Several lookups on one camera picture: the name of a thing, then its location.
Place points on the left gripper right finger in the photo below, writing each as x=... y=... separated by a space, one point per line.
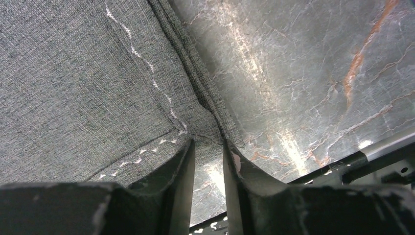
x=308 y=207

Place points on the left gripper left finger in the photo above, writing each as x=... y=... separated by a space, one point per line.
x=157 y=204

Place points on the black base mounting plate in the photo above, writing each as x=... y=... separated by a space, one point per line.
x=356 y=165

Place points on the grey cloth napkin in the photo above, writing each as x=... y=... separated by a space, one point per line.
x=101 y=90

